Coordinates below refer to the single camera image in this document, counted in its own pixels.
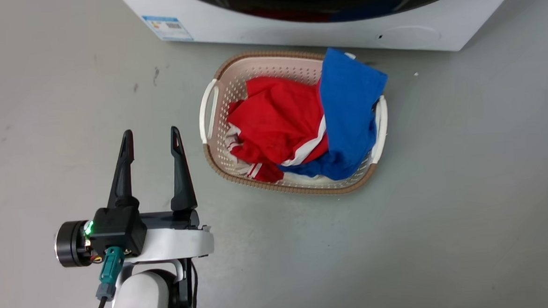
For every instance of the red garment with white stripes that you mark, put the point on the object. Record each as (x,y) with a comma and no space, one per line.
(277,121)

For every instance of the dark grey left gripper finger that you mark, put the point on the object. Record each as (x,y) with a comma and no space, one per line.
(122,173)

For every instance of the beige perforated laundry basket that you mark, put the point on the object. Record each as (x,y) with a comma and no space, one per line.
(232,81)

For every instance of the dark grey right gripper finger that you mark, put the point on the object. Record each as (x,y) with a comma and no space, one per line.
(180,173)

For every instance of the dark round washing machine door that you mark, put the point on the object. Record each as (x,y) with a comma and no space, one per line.
(331,0)

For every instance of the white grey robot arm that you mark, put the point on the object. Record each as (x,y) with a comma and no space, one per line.
(143,299)

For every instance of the white washing machine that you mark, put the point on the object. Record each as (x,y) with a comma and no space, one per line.
(295,24)

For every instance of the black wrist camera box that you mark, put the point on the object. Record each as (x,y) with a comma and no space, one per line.
(116,230)

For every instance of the blue energy label sticker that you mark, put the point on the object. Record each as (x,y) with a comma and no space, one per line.
(167,28)

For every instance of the blue garment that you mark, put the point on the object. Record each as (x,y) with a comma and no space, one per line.
(349,112)

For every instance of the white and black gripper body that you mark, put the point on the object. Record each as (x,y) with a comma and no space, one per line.
(175,239)

